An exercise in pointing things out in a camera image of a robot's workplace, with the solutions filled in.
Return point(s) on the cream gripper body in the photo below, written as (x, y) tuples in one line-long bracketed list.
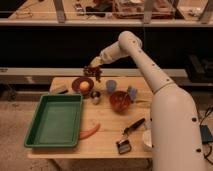
[(96, 62)]

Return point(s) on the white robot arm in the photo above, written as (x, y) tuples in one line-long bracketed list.
[(175, 132)]

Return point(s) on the brown wooden bowl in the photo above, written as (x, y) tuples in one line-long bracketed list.
[(119, 101)]

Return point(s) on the small blue cup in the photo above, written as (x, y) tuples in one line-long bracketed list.
[(132, 93)]

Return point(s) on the small metal cup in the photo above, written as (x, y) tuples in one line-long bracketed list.
[(95, 95)]

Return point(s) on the wooden table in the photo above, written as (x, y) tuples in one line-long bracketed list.
[(102, 144)]

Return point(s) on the dark red grape bunch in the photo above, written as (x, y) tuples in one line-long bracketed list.
[(93, 72)]

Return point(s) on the black power box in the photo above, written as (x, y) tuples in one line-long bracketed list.
[(206, 135)]

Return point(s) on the blue plastic cup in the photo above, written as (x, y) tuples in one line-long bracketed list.
[(111, 86)]

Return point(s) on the grey sponge block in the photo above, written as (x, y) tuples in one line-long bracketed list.
[(60, 90)]

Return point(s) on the green plastic tray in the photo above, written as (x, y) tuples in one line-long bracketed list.
[(56, 122)]

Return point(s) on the black handled brush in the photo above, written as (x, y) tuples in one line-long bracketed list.
[(123, 144)]

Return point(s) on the orange fruit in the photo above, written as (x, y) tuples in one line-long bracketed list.
[(84, 86)]

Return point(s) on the purple bowl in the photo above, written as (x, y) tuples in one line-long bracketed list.
[(76, 83)]

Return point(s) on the orange carrot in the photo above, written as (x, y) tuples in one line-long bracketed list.
[(90, 132)]

